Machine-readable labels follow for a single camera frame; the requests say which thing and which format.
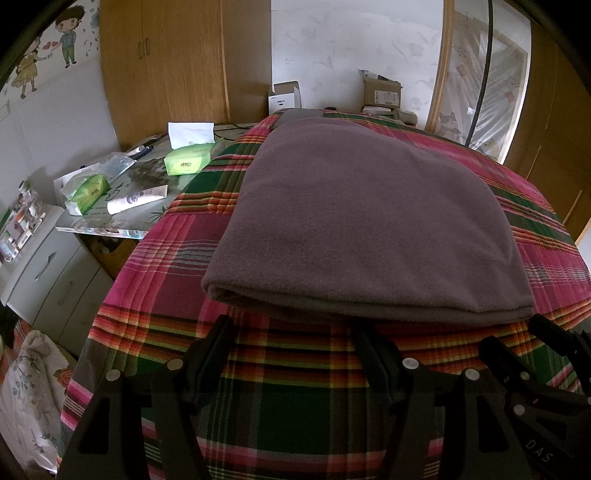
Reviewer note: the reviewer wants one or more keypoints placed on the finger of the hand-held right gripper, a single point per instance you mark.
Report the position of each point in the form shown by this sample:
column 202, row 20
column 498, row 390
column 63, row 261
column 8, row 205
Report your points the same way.
column 503, row 364
column 561, row 339

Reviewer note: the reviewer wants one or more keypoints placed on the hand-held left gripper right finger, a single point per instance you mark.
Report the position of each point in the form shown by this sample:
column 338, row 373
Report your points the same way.
column 376, row 369

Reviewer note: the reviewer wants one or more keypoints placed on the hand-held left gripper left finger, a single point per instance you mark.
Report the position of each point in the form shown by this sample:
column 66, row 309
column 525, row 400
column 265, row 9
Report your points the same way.
column 217, row 353

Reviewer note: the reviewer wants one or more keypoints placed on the purple fleece garment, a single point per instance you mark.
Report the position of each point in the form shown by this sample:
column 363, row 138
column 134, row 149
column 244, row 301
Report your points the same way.
column 360, row 221

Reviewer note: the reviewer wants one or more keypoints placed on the plaid bed sheet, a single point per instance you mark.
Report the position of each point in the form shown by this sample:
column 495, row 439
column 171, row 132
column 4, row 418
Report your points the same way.
column 300, row 406

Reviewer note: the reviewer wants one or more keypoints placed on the large brown carton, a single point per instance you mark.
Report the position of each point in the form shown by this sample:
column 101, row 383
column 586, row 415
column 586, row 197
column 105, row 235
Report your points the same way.
column 113, row 256

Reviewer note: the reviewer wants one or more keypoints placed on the white cream tube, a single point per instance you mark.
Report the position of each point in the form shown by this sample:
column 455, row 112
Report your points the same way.
column 136, row 199

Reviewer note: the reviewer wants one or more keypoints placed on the white drawer cabinet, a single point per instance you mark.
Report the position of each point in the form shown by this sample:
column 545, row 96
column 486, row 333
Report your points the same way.
column 51, row 277

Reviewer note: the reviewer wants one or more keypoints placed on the glass-top side table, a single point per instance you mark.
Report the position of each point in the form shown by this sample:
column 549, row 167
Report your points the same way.
column 147, row 180

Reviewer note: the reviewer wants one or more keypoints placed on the white floral quilt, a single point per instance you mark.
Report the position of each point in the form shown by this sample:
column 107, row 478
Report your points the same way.
column 27, row 397

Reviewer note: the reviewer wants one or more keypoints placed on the green packet in plastic bag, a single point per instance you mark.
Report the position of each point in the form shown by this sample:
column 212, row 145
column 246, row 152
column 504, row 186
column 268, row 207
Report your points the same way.
column 115, row 164

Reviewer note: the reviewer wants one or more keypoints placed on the dark pen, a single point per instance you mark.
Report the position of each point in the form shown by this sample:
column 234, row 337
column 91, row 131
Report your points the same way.
column 138, row 151

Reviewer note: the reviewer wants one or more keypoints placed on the wooden door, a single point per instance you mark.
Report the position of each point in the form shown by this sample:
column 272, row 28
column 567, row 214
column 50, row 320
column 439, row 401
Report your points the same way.
column 554, row 115

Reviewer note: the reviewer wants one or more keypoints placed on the clear cosmetics organizer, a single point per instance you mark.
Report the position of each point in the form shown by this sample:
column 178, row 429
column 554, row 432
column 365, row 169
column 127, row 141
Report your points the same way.
column 21, row 221

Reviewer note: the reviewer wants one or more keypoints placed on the clear plastic curtain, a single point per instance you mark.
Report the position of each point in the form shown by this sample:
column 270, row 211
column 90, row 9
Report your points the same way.
column 508, row 92

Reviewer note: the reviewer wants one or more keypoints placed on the white cardboard box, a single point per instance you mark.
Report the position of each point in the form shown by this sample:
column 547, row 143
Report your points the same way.
column 284, row 99

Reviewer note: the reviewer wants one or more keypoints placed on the black pole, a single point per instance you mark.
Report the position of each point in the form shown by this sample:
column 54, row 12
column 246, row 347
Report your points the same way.
column 482, row 78

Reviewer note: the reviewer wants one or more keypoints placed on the brown cardboard box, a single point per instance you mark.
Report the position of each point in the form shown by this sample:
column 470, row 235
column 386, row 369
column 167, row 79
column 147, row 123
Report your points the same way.
column 381, row 90

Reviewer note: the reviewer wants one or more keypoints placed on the wooden wardrobe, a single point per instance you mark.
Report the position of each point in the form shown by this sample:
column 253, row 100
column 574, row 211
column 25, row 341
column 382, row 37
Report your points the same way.
column 184, row 69

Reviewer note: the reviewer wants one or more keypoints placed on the cartoon children wall sticker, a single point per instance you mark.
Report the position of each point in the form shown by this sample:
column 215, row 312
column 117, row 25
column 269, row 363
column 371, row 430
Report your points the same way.
column 46, row 50

